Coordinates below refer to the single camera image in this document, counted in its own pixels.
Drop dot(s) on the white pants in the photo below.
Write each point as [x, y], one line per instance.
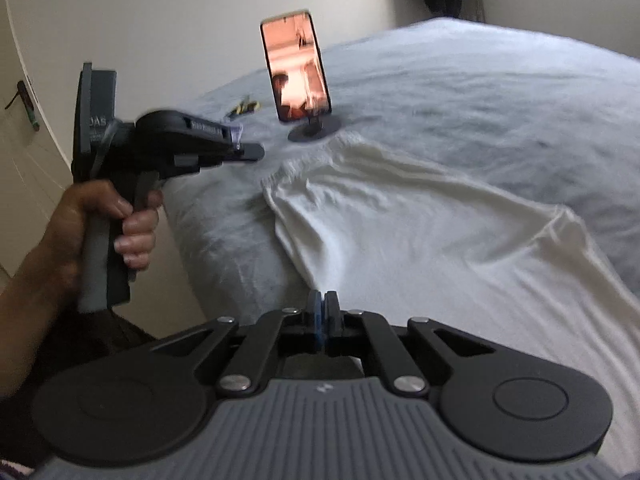
[425, 240]

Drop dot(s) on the white door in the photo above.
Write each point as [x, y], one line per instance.
[30, 170]

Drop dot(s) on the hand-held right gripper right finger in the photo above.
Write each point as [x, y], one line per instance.
[331, 310]

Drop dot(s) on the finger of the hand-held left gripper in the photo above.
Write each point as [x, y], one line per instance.
[247, 152]

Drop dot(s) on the small yellow black tool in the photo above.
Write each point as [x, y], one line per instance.
[245, 107]

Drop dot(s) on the black round phone stand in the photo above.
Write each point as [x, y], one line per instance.
[315, 132]

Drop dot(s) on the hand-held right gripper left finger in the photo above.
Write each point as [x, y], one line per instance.
[315, 310]

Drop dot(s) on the person's left hand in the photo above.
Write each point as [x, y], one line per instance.
[60, 230]

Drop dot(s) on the person's left forearm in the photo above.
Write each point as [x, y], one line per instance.
[25, 320]

